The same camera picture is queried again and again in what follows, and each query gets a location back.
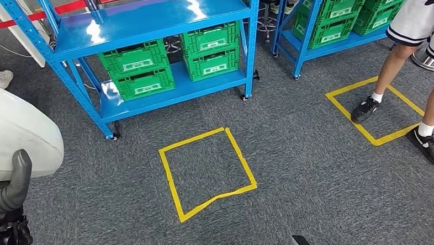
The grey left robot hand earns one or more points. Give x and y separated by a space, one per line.
11 193

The white curved plastic part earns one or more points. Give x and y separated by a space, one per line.
16 126

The blue metal shelf rack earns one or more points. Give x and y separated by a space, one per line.
302 55
143 18

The white panel board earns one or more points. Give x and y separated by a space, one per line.
15 42

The yellow floor tape square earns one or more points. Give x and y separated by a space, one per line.
162 152
329 95

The red barrier belt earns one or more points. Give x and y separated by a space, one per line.
15 21

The black robot body piece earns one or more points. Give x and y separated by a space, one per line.
301 244

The chrome round stool base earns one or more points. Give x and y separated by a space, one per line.
426 63

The chrome stanchion post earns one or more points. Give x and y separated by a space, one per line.
91 2

